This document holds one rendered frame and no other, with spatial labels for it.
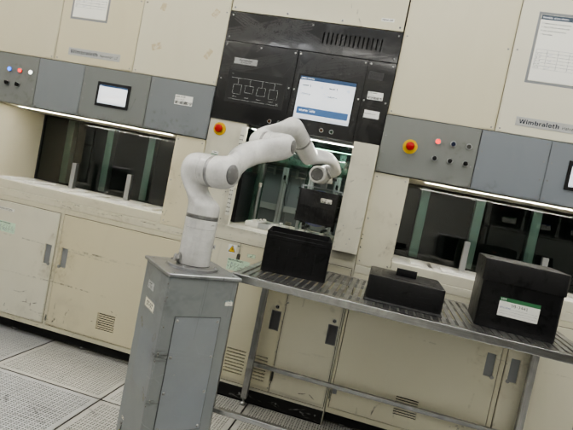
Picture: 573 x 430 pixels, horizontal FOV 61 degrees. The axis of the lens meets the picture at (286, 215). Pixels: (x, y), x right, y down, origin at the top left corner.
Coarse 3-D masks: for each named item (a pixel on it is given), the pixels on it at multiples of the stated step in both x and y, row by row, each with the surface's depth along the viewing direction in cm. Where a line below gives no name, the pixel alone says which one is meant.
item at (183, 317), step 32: (160, 288) 170; (192, 288) 169; (224, 288) 176; (160, 320) 166; (192, 320) 171; (224, 320) 178; (160, 352) 167; (192, 352) 173; (128, 384) 184; (160, 384) 168; (192, 384) 174; (128, 416) 179; (160, 416) 170; (192, 416) 176
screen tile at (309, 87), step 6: (306, 84) 242; (312, 84) 242; (318, 84) 241; (300, 90) 243; (306, 90) 242; (312, 90) 242; (318, 90) 241; (324, 90) 240; (300, 96) 243; (306, 96) 242; (318, 96) 241; (300, 102) 243; (306, 102) 242; (312, 102) 242; (318, 102) 241
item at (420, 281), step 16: (384, 272) 197; (400, 272) 196; (416, 272) 195; (368, 288) 186; (384, 288) 184; (400, 288) 183; (416, 288) 182; (432, 288) 181; (384, 304) 184; (400, 304) 183; (416, 304) 182; (432, 304) 181
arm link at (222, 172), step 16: (240, 144) 193; (256, 144) 195; (272, 144) 198; (288, 144) 200; (208, 160) 175; (224, 160) 173; (240, 160) 182; (256, 160) 194; (272, 160) 201; (208, 176) 173; (224, 176) 172; (240, 176) 184
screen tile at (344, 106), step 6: (330, 90) 240; (336, 90) 239; (342, 90) 239; (342, 96) 239; (348, 96) 238; (330, 102) 240; (336, 102) 239; (342, 102) 239; (348, 102) 238; (336, 108) 239; (342, 108) 239; (348, 108) 238
